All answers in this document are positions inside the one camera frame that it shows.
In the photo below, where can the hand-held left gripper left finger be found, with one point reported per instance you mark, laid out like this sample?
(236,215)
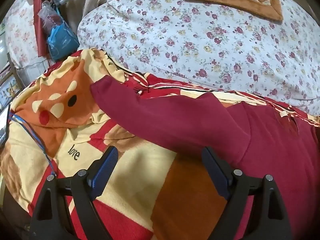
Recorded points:
(105,172)

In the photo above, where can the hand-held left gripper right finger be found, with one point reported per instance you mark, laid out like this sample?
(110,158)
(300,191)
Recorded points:
(216,172)

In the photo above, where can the maroon sweater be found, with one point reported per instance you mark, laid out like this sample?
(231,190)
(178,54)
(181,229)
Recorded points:
(187,120)

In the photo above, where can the printed fleece blanket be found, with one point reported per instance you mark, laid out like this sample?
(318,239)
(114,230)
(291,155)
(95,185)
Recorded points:
(140,167)

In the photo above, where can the colourful printed board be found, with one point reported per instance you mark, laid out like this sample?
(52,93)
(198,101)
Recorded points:
(8,92)

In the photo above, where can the floral quilt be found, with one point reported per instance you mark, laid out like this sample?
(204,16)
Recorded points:
(200,42)

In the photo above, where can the blue plastic bag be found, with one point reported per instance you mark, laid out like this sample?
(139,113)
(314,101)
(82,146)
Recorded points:
(61,42)

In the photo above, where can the floral pillow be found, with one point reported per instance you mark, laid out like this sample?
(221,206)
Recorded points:
(20,35)

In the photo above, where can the clear plastic bag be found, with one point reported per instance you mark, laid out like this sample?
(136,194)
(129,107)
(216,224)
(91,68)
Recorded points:
(50,17)

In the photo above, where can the red cloth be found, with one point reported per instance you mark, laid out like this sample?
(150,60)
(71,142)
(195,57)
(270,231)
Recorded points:
(38,2)

